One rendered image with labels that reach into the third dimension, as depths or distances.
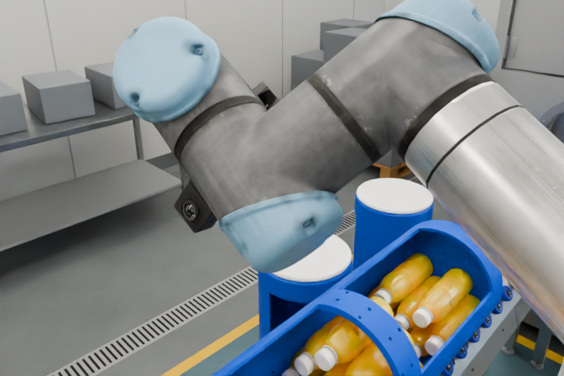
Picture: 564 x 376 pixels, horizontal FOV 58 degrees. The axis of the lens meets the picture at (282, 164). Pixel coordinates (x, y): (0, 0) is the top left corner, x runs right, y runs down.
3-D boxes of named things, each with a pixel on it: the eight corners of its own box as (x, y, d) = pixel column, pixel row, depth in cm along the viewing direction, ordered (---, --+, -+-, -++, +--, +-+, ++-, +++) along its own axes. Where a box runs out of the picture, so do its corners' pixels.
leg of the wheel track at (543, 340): (545, 365, 248) (574, 256, 223) (540, 372, 244) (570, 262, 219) (532, 359, 251) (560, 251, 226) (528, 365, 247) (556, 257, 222)
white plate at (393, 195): (435, 183, 196) (435, 185, 196) (363, 174, 204) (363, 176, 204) (430, 216, 172) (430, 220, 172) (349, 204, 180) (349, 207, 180)
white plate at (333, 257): (243, 242, 157) (243, 245, 158) (287, 290, 135) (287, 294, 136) (319, 220, 170) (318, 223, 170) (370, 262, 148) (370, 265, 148)
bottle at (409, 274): (416, 247, 133) (377, 278, 121) (438, 264, 130) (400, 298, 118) (405, 264, 138) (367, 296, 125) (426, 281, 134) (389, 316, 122)
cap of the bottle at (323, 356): (330, 369, 98) (324, 374, 97) (316, 352, 99) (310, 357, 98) (339, 361, 95) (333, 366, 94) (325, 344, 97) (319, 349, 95)
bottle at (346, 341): (383, 331, 111) (331, 379, 98) (362, 305, 113) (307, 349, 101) (400, 315, 106) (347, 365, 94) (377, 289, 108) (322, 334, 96)
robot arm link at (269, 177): (383, 170, 30) (279, 45, 34) (237, 284, 31) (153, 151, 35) (394, 192, 37) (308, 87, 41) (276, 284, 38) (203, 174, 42)
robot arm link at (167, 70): (139, 143, 33) (84, 54, 36) (206, 179, 43) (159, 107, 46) (233, 67, 33) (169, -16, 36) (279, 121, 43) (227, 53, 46)
